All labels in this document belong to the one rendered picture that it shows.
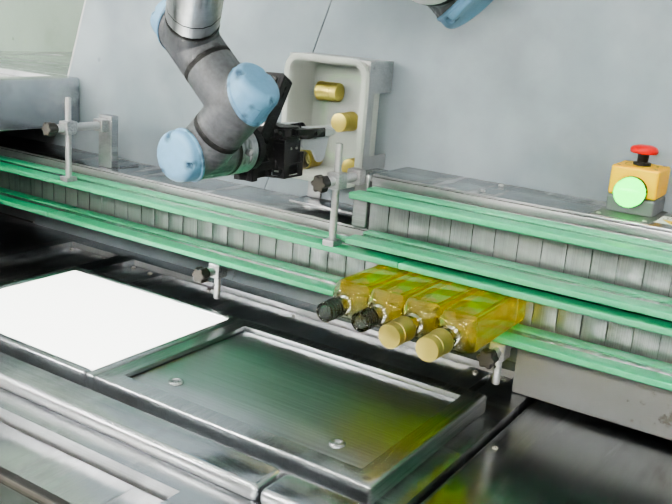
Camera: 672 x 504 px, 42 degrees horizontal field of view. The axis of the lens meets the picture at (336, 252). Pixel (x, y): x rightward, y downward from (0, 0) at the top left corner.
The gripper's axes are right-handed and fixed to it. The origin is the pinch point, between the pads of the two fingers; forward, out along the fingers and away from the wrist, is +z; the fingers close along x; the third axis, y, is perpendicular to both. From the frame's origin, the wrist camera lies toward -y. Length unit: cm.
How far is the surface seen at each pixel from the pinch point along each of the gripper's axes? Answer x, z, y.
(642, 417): 60, 0, 37
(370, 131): 6.7, 7.0, 0.7
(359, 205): 9.8, -0.4, 12.4
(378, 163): 6.5, 10.8, 6.7
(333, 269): 4.8, 0.1, 24.6
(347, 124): 1.9, 7.0, 0.0
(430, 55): 14.3, 13.0, -12.7
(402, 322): 32.7, -25.9, 21.4
